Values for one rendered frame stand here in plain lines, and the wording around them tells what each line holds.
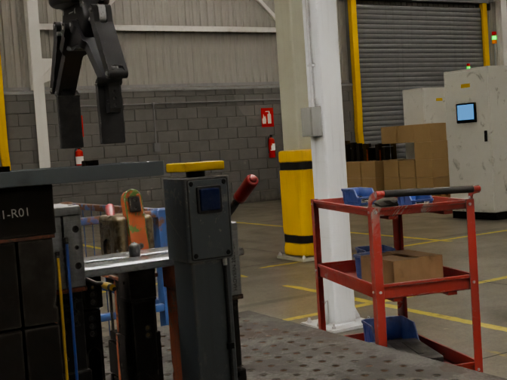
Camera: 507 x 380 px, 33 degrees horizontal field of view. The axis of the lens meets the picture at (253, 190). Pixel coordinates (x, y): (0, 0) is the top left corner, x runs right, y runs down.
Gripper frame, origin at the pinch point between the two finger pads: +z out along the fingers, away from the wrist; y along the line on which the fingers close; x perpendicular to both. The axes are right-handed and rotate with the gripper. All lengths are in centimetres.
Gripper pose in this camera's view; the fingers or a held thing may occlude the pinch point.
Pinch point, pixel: (90, 136)
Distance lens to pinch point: 109.1
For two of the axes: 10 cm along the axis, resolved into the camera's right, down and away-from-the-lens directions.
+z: 0.8, 10.0, 0.5
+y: -5.4, 0.0, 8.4
